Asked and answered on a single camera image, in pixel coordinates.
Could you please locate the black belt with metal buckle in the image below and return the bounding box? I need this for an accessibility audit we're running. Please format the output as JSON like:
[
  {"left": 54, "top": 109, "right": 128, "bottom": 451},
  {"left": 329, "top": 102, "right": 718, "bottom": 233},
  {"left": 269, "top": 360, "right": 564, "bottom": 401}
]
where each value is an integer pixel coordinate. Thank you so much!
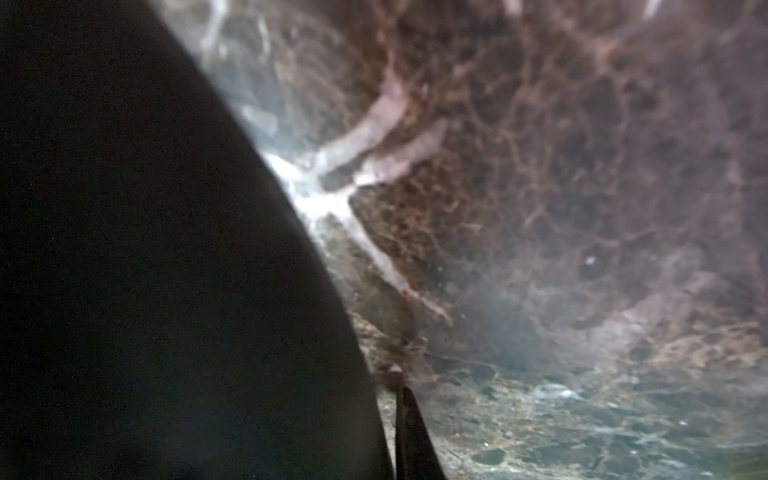
[{"left": 1, "top": 1, "right": 394, "bottom": 479}]

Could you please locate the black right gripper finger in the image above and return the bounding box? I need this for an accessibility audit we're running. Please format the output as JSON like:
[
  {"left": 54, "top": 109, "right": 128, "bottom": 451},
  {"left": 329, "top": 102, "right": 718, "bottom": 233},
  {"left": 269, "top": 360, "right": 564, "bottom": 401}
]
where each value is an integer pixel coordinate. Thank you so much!
[{"left": 395, "top": 385, "right": 447, "bottom": 480}]

